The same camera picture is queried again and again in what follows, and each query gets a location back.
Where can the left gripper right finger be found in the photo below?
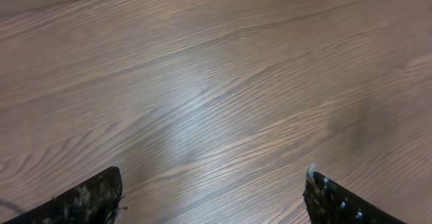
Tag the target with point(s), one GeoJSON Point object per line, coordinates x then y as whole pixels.
{"type": "Point", "coordinates": [329, 203]}

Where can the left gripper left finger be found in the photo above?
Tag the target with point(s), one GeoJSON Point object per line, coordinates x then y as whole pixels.
{"type": "Point", "coordinates": [94, 201]}

